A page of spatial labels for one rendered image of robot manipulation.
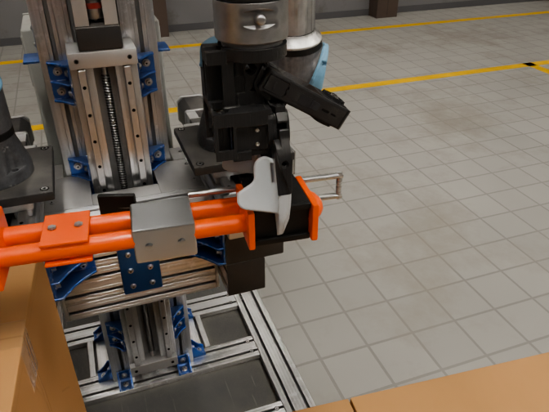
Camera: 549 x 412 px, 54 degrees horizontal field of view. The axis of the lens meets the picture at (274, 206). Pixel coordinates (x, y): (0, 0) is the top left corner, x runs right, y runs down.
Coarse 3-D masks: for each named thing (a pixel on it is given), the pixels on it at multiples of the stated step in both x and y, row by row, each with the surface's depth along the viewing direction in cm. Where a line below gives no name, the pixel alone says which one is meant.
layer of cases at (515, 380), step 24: (528, 360) 130; (408, 384) 124; (432, 384) 124; (456, 384) 124; (480, 384) 124; (504, 384) 124; (528, 384) 124; (312, 408) 119; (336, 408) 119; (360, 408) 119; (384, 408) 119; (408, 408) 119; (432, 408) 119; (456, 408) 119; (480, 408) 119; (504, 408) 119; (528, 408) 119
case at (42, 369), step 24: (24, 288) 72; (48, 288) 83; (0, 312) 68; (24, 312) 68; (48, 312) 81; (0, 336) 65; (24, 336) 65; (48, 336) 78; (0, 360) 62; (24, 360) 63; (48, 360) 76; (0, 384) 59; (24, 384) 62; (48, 384) 74; (72, 384) 91; (0, 408) 56; (24, 408) 60; (48, 408) 72; (72, 408) 88
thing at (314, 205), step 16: (304, 192) 64; (240, 208) 64; (304, 208) 62; (256, 224) 62; (272, 224) 62; (288, 224) 63; (304, 224) 64; (256, 240) 62; (272, 240) 63; (288, 240) 64
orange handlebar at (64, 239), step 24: (312, 192) 67; (48, 216) 61; (72, 216) 61; (96, 216) 62; (120, 216) 62; (216, 216) 65; (240, 216) 62; (24, 240) 60; (48, 240) 57; (72, 240) 57; (96, 240) 58; (120, 240) 59; (0, 264) 56; (24, 264) 57; (48, 264) 58
